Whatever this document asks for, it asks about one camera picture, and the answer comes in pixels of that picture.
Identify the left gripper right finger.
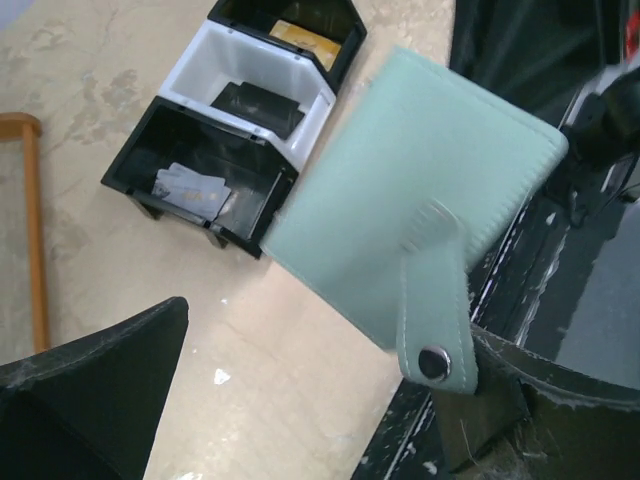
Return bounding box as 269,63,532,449
433,327,639,479

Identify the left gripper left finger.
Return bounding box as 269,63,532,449
1,297,189,479

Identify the mint green card holder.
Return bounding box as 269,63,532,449
262,48,568,394

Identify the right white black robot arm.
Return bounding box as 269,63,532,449
449,1,639,227

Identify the silver VIP card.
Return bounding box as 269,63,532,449
152,162,231,221

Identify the black card in white bin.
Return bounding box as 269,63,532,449
211,82,305,140

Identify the gold credit card in bin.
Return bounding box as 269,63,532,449
269,20,341,71

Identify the black bin with gold card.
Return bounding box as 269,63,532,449
208,0,367,93

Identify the orange wooden rack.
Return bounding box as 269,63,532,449
1,112,51,353

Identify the white plastic bin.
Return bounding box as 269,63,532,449
158,20,336,171

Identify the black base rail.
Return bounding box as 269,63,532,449
354,200,639,479

